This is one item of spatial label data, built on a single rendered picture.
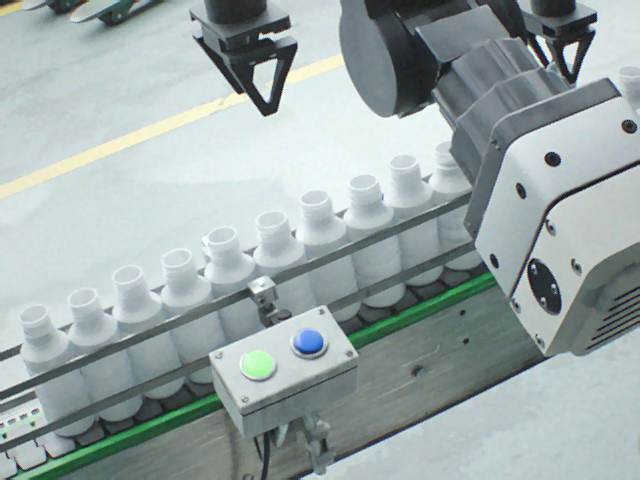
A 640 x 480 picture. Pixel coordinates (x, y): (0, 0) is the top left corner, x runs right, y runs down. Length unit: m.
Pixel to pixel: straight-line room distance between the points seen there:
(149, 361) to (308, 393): 0.21
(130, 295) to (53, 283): 2.27
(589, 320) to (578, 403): 2.20
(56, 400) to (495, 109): 0.84
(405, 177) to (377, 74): 0.72
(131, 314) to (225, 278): 0.12
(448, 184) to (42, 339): 0.52
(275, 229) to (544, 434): 1.48
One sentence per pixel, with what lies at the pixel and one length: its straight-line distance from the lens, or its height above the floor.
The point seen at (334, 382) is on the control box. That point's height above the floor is 1.07.
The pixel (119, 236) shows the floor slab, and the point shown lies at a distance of 3.83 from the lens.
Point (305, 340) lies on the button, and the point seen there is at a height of 1.12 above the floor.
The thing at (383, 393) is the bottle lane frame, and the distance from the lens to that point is 1.63.
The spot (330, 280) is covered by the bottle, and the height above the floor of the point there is 1.07.
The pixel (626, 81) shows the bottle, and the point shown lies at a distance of 1.70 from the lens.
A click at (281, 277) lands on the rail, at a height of 1.11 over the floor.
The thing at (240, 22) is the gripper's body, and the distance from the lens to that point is 1.17.
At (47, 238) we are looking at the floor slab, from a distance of 3.94.
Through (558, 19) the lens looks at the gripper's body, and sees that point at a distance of 1.55.
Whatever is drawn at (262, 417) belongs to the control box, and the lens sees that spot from 1.37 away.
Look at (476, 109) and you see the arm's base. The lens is 0.76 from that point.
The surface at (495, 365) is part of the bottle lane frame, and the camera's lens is 1.71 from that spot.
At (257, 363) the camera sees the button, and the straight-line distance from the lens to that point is 1.35.
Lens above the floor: 1.94
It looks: 33 degrees down
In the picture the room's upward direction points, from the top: 11 degrees counter-clockwise
